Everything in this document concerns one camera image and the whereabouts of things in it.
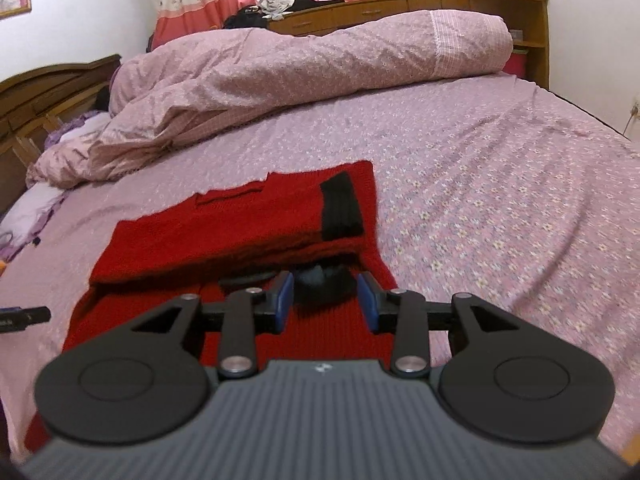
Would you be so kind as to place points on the pink floral quilt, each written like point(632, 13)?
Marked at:
point(300, 60)

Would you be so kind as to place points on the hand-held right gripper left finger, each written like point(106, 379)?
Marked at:
point(285, 302)

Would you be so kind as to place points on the red knit cardigan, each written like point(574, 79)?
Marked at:
point(210, 230)

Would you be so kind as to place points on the pink floral bed sheet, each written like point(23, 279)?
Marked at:
point(500, 210)

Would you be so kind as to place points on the dark wooden headboard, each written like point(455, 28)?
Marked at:
point(30, 95)

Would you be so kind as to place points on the red box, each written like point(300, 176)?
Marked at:
point(514, 64)

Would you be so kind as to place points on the lilac pillow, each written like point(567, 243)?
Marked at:
point(30, 210)

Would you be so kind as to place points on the black cloth pile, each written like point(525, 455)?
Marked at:
point(240, 21)

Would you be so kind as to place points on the wooden shelf cabinet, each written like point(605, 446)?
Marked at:
point(530, 20)

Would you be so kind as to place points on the pink and cream curtain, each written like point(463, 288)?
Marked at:
point(190, 0)

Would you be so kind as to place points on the grey crumpled cloth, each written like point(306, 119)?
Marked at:
point(277, 5)

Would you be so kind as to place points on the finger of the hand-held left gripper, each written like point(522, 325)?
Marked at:
point(30, 318)

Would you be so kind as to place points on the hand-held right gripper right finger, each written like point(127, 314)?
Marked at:
point(367, 305)

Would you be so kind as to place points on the purple ruffled pillow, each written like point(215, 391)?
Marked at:
point(82, 128)

